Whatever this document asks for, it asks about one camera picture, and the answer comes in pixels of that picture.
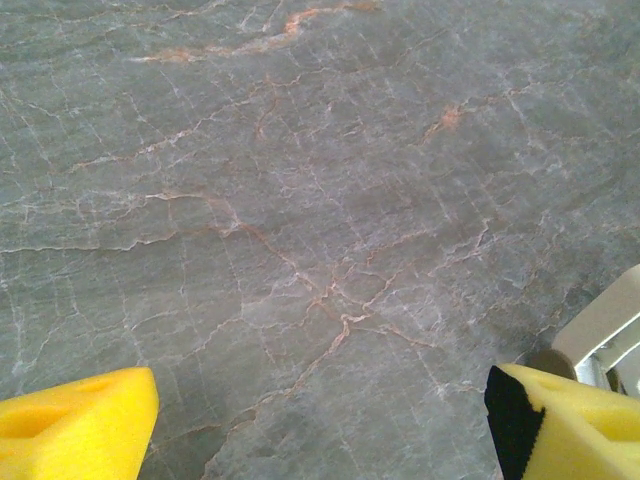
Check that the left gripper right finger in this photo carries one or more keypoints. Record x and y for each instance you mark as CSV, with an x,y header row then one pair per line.
x,y
575,440

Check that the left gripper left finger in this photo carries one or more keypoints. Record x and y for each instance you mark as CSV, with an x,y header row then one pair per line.
x,y
75,435

